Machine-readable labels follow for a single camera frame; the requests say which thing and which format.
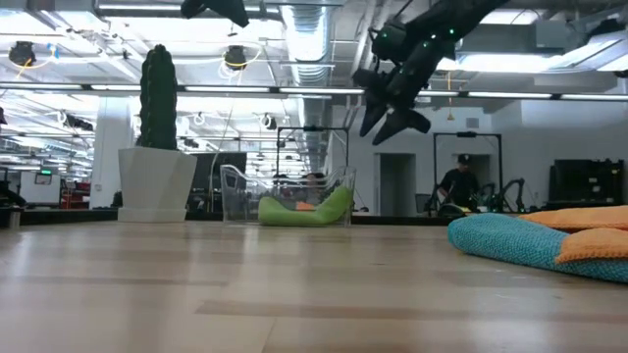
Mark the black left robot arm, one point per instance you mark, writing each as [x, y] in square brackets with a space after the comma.
[221, 9]

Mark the hanging ceiling camera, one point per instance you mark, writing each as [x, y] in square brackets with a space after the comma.
[22, 53]
[235, 56]

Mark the orange microfiber towel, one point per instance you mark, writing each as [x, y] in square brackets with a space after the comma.
[589, 218]

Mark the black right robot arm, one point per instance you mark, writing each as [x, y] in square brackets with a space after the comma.
[451, 19]

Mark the tall green cactus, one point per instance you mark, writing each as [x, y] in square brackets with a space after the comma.
[158, 98]

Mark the blue microfiber towel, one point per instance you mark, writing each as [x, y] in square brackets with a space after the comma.
[500, 242]

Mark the ceiling light strip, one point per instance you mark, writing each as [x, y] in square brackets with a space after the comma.
[225, 89]

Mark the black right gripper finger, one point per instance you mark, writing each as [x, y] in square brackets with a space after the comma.
[374, 115]
[404, 120]

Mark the green microfiber towel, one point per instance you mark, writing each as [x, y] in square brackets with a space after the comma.
[304, 216]

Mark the silver ceiling duct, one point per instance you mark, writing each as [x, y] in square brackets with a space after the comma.
[308, 39]

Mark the white plant pot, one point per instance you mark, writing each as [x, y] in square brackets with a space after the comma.
[156, 181]

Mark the clear plastic bin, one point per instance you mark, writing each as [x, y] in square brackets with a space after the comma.
[238, 196]

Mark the black monitor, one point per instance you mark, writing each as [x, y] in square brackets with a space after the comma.
[216, 171]

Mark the black rack frame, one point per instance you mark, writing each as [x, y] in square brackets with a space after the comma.
[466, 134]

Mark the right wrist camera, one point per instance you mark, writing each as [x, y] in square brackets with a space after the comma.
[369, 85]

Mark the person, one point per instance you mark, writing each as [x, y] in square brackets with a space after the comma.
[460, 186]
[313, 184]

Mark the black cabinet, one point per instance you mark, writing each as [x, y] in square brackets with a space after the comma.
[586, 181]

